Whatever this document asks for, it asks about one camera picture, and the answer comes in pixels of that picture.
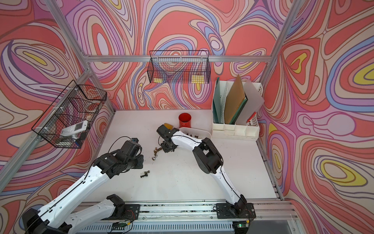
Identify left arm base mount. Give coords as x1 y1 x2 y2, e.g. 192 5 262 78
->
104 204 140 221

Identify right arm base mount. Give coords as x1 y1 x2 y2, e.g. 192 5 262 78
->
213 203 256 220

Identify white remote control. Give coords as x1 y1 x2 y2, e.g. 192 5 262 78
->
60 120 88 139

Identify grey folder sheet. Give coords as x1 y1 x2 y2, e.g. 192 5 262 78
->
235 80 265 126

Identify black wire basket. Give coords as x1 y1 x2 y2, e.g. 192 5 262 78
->
32 81 107 149
147 49 211 84

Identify white desk file organizer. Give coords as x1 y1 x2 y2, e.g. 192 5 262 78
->
211 79 260 141

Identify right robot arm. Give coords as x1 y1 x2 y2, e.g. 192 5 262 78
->
156 125 247 217

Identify white plastic storage box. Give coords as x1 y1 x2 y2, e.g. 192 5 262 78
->
179 127 211 139

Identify dark bronze piece pair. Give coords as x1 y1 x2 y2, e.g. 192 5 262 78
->
140 171 150 178

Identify red metal bucket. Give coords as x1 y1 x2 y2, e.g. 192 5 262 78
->
178 113 192 128

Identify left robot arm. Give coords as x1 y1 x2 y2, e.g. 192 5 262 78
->
21 138 144 234

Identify brown cardboard folder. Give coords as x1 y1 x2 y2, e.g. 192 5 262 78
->
224 76 247 124

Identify black wire basket back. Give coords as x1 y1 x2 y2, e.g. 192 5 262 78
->
147 49 211 84

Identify black wire basket left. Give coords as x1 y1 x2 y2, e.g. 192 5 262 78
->
32 81 107 149

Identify yellow wallet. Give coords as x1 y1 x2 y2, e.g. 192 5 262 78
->
164 123 173 130

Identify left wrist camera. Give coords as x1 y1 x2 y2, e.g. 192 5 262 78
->
131 137 139 144

